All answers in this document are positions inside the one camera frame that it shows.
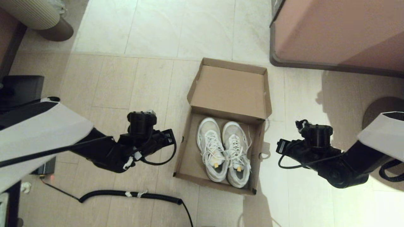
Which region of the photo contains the ribbed beige column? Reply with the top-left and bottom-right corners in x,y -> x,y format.
0,0 -> 61,31

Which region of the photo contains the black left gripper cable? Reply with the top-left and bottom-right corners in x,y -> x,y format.
0,136 -> 177,167

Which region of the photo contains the brown round pedestal base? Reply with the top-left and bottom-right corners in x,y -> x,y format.
362,96 -> 404,130

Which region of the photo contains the dark grey square plate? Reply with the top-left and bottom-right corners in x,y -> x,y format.
0,75 -> 45,114

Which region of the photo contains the white plastic bag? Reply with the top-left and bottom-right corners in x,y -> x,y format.
50,0 -> 67,17

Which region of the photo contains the white sneaker black insole print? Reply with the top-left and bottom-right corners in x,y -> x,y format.
222,121 -> 253,189

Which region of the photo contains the white sneaker orange insole print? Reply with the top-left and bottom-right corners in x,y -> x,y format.
197,117 -> 230,183

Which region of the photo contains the black coiled cable white tape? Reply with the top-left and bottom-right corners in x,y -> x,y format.
40,179 -> 194,227

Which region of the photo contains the pink cabinet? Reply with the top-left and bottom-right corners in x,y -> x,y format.
269,0 -> 404,79

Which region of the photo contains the black ribbed right arm hose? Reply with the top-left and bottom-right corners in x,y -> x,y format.
379,159 -> 404,183

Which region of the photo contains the brown cardboard shoe box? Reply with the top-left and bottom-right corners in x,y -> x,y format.
173,57 -> 273,196

